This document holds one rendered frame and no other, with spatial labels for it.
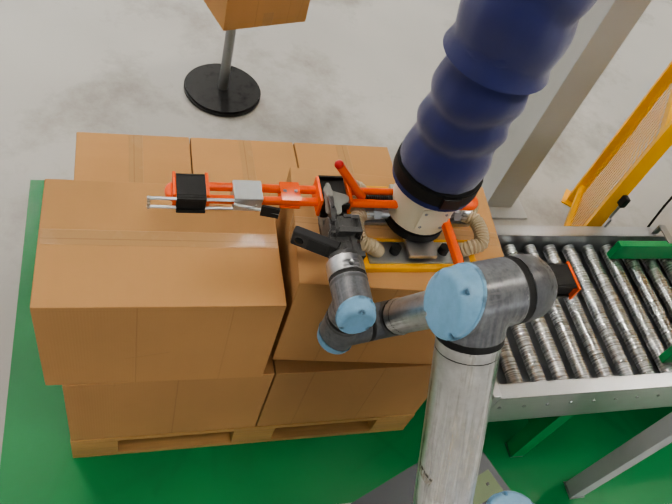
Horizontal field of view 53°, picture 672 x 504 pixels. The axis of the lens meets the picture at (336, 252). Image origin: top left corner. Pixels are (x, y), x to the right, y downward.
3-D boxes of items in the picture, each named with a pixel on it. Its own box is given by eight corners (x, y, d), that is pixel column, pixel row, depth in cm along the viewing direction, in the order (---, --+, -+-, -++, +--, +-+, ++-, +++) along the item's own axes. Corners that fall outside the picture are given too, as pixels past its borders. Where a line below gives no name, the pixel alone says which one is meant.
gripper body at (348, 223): (350, 230, 170) (359, 270, 163) (317, 230, 168) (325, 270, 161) (358, 211, 164) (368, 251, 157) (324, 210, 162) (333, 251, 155)
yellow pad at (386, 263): (466, 243, 190) (473, 232, 186) (477, 272, 184) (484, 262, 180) (352, 242, 180) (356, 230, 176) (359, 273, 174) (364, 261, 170)
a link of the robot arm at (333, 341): (364, 351, 167) (379, 326, 157) (321, 361, 162) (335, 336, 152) (350, 319, 171) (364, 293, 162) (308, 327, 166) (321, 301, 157)
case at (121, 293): (250, 267, 225) (270, 187, 194) (262, 377, 202) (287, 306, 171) (56, 266, 207) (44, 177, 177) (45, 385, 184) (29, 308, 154)
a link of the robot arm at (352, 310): (331, 336, 152) (343, 314, 144) (322, 290, 159) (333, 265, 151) (370, 335, 155) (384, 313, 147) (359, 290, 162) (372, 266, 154)
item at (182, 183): (206, 186, 166) (208, 172, 162) (208, 209, 161) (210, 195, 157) (171, 184, 163) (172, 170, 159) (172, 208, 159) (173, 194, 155)
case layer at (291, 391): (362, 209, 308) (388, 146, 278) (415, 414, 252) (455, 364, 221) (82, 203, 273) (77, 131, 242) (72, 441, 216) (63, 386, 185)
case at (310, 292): (436, 262, 237) (483, 186, 206) (460, 365, 213) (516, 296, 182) (266, 251, 222) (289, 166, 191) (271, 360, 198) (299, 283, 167)
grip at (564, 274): (559, 272, 177) (569, 261, 173) (571, 299, 172) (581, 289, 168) (531, 272, 175) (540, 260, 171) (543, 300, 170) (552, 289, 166)
